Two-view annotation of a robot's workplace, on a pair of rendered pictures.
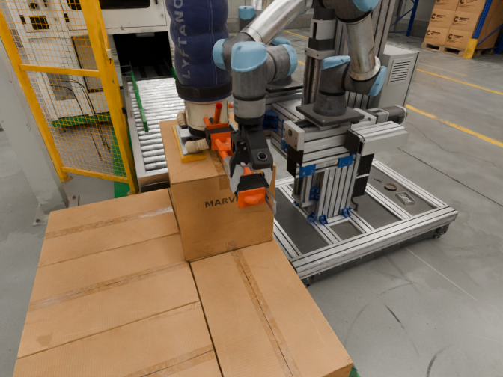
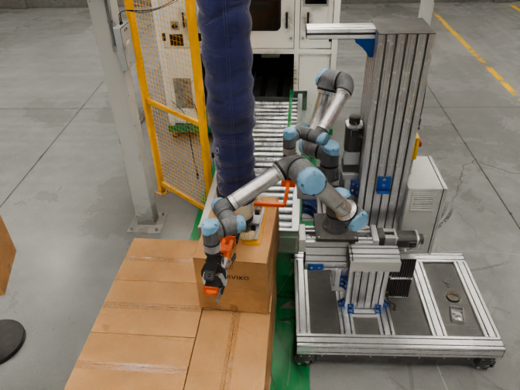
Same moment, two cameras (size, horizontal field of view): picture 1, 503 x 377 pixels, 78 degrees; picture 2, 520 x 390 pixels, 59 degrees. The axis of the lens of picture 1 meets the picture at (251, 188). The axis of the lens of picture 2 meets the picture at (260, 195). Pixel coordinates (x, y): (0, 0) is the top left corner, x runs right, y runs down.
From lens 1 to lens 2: 1.51 m
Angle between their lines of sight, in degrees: 22
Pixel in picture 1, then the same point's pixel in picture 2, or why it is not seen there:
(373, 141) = (360, 262)
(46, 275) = (117, 286)
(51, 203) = (144, 217)
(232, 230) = (234, 296)
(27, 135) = (137, 163)
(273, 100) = not seen: hidden behind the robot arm
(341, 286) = (343, 374)
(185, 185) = (201, 261)
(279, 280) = (252, 345)
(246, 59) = (204, 230)
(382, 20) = (401, 161)
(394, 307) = not seen: outside the picture
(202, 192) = not seen: hidden behind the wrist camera
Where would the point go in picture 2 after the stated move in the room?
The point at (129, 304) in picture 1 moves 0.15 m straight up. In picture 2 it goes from (155, 323) to (150, 306)
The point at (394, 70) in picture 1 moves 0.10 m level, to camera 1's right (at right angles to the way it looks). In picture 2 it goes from (415, 200) to (435, 205)
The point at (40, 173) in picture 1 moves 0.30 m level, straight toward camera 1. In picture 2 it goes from (141, 192) to (141, 213)
